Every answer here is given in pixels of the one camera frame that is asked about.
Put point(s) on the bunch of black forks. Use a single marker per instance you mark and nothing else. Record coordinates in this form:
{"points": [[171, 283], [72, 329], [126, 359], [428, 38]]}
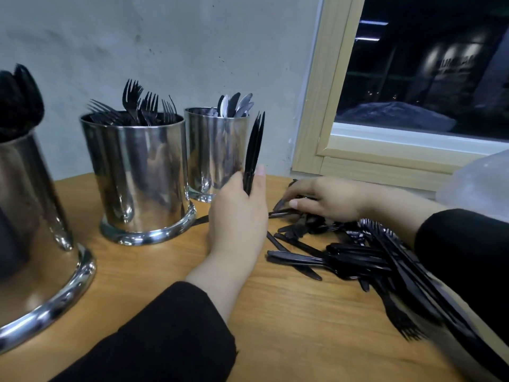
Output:
{"points": [[131, 107]]}

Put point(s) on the pile of black plastic cutlery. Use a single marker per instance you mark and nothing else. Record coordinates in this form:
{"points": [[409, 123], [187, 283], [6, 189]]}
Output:
{"points": [[358, 258]]}

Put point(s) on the person's right hand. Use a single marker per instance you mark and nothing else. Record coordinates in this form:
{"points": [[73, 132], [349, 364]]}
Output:
{"points": [[334, 199]]}

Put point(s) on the dark parked car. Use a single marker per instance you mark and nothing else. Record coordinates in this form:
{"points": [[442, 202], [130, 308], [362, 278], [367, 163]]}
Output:
{"points": [[394, 117]]}

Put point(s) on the clear plastic bag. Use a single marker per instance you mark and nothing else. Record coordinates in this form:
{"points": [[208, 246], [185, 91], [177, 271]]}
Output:
{"points": [[481, 187]]}

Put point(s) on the bunch of black spoons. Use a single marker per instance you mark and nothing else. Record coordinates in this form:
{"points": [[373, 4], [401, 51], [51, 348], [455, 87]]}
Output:
{"points": [[20, 103]]}

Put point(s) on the person's right forearm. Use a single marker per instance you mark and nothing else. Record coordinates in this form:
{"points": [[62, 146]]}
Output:
{"points": [[461, 258]]}

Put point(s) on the person's left forearm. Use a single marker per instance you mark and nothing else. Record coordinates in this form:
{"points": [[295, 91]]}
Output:
{"points": [[159, 338]]}

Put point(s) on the bunch of black knives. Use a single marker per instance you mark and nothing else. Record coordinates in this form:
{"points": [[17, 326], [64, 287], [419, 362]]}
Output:
{"points": [[231, 105]]}

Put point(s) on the person's left hand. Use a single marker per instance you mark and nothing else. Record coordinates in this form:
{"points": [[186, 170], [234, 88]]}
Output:
{"points": [[237, 222]]}

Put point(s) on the black plastic knife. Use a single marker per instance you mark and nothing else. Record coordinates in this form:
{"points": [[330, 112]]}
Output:
{"points": [[259, 135], [249, 159], [199, 221]]}

